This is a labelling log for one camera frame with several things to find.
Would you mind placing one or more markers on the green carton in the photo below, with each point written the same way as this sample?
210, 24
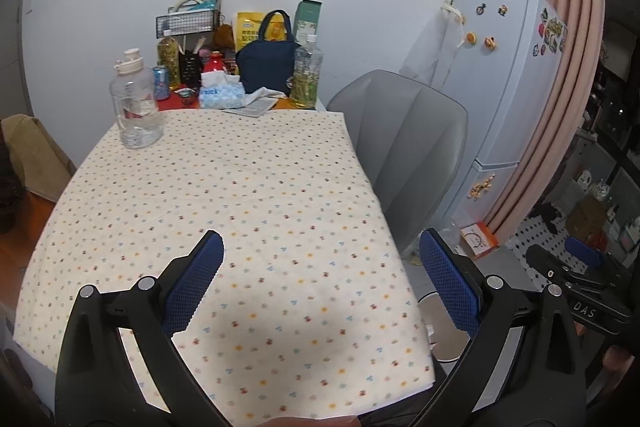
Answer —
307, 17

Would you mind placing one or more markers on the brown plush toy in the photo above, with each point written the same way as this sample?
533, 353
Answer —
224, 36

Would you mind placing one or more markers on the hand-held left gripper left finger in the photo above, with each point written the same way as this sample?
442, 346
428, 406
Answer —
192, 282

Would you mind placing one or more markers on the blue drink can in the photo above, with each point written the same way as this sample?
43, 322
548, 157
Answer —
161, 83

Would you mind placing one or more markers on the grey chair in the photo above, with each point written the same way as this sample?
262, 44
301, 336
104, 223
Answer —
400, 132

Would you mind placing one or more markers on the green tea bottle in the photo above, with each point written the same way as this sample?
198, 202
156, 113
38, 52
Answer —
307, 77

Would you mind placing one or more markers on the red bottle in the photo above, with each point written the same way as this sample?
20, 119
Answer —
215, 63

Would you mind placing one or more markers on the blue tissue pack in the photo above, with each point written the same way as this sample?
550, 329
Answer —
220, 93

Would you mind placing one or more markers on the clear water bottle white lid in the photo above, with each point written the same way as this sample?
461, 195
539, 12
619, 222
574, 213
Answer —
136, 107

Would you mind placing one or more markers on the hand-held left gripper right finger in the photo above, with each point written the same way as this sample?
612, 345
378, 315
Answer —
450, 287

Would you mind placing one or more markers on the orange and white cardboard box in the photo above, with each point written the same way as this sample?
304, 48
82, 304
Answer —
479, 241

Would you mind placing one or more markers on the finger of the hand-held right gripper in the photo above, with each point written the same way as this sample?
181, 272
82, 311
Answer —
584, 251
545, 264

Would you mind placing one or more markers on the pink curtain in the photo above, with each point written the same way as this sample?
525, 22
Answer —
555, 57

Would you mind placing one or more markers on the yellow bag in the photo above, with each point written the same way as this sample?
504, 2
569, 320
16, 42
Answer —
247, 29

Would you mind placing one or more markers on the brown cardboard box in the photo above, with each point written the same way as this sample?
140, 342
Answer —
587, 217

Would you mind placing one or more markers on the navy lunch bag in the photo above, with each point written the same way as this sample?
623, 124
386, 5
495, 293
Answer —
265, 67

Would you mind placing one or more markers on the cream dotted tablecloth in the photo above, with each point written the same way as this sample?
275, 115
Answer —
250, 217

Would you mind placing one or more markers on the white round trash bin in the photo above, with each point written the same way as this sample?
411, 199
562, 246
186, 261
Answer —
440, 332

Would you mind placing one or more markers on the white fridge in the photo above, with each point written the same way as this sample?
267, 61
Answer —
505, 97

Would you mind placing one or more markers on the black pen holder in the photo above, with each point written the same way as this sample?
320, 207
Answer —
190, 66

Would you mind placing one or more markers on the white mesh bag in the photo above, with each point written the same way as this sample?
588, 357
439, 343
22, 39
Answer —
440, 52

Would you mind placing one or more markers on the cluster of small fridge magnets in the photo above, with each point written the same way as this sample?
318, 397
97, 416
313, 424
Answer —
481, 186

